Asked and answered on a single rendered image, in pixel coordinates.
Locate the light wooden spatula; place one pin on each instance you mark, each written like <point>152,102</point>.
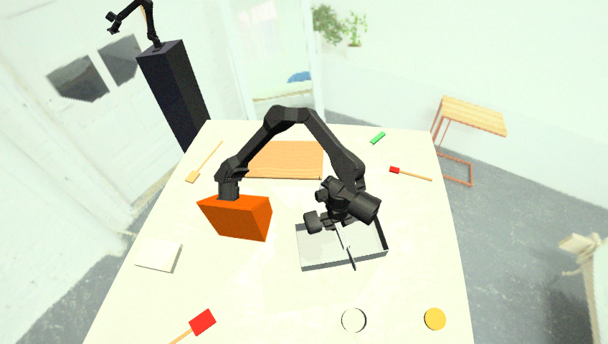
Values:
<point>195,174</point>

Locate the yellow round disc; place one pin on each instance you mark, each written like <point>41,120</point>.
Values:
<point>434,319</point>

